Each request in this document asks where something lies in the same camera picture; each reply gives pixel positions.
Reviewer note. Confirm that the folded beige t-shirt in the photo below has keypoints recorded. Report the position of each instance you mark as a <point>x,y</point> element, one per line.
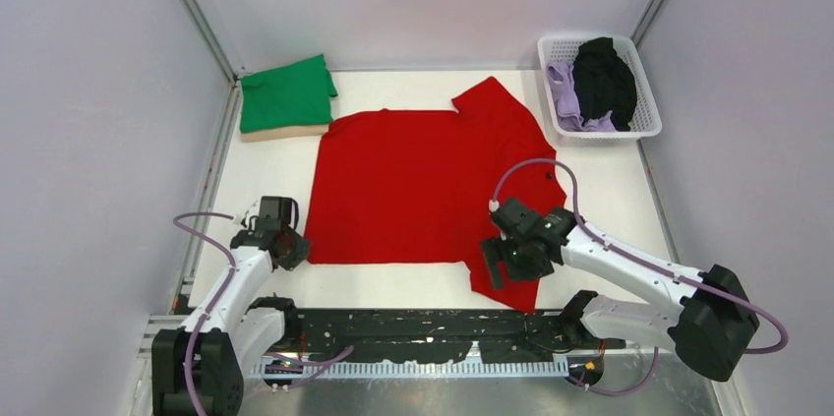
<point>287,132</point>

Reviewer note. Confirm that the folded green t-shirt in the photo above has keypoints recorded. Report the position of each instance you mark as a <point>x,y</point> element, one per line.
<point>298,94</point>

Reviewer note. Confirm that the black t-shirt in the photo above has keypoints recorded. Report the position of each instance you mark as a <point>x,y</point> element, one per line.
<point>603,81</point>

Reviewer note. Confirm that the white plastic laundry basket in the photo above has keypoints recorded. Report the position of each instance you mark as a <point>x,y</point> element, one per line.
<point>645,122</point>

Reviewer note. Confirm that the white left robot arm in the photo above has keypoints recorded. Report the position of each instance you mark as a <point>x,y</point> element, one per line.
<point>199,367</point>

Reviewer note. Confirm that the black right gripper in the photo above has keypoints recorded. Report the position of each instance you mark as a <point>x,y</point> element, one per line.
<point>497,249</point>

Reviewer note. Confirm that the red t-shirt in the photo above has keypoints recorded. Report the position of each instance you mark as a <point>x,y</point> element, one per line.
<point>413,186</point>

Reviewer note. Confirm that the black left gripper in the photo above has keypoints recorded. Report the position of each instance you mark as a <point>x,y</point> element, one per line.
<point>299,254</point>

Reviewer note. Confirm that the lilac t-shirt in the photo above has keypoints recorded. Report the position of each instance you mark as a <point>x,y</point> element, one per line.
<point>566,102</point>

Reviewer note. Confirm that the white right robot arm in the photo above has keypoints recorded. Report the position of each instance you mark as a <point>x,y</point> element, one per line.
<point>699,315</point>

